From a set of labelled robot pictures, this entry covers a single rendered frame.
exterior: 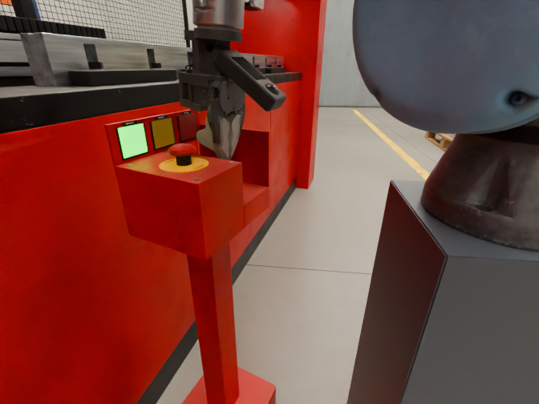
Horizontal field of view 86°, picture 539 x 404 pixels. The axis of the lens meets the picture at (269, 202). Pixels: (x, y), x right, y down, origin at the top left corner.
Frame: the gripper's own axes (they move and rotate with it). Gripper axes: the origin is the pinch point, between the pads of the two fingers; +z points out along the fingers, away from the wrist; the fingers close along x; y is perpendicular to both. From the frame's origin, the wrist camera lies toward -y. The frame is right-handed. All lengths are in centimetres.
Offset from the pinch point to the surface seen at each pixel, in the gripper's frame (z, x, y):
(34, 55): -13.3, 5.7, 41.5
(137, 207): 4.9, 15.3, 6.0
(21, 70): -8, -3, 65
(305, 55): -17, -168, 50
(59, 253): 16.5, 20.7, 20.8
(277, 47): -20, -164, 71
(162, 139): -3.1, 5.9, 9.4
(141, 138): -4.1, 10.0, 9.5
